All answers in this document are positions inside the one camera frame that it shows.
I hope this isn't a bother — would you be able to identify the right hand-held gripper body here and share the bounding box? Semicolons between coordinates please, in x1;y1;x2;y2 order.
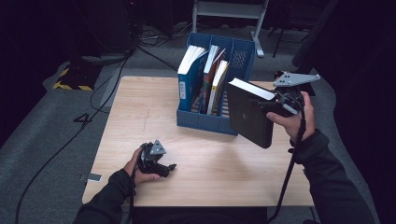
266;72;321;119

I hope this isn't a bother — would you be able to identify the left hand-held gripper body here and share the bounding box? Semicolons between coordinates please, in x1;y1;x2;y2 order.
138;139;167;175

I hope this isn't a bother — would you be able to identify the black book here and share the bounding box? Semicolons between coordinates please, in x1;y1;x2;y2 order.
225;77;278;149

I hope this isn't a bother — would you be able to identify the yellow book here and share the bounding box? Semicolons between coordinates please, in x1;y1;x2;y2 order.
205;59;231;116

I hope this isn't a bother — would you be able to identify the blue plastic file rack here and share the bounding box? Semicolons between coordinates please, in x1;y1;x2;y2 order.
176;32;257;137

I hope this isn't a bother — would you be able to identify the red illustrated book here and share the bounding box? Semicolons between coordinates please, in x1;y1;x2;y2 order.
199;45;227;116

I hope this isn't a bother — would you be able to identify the blue illustrated book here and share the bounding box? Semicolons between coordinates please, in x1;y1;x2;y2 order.
177;45;209;113

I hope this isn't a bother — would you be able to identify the person's left hand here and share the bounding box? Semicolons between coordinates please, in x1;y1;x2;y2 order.
123;147;162;187

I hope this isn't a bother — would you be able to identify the person's right hand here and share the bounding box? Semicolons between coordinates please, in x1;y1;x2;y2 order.
265;91;317;144

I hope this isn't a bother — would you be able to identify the grey floor tape piece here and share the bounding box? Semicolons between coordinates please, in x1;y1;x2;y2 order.
78;173;103;183

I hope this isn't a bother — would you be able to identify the dark slanted pole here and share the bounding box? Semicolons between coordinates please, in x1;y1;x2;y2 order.
291;0;340;68

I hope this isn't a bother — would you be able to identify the white metal stand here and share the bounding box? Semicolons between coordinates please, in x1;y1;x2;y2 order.
191;0;270;59

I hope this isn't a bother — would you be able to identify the dark equipment case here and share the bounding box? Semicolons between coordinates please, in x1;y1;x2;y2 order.
73;0;138;55

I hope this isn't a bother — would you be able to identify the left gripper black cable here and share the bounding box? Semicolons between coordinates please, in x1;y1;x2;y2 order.
127;148;141;224

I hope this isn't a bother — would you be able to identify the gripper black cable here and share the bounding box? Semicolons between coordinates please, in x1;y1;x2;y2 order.
127;148;141;224
267;102;307;223

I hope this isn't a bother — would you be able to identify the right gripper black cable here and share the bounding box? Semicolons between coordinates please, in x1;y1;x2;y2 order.
267;102;307;223

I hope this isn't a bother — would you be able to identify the thin looped black cable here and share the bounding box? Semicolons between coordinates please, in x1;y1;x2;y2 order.
89;57;130;115

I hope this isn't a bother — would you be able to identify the long black floor cable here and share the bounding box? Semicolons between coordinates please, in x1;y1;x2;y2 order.
14;46;138;224

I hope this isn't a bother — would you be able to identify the straight black floor cable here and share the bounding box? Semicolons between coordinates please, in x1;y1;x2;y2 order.
136;46;185;76

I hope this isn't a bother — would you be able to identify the tangle of floor cables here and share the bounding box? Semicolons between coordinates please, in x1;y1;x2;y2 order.
136;26;194;48

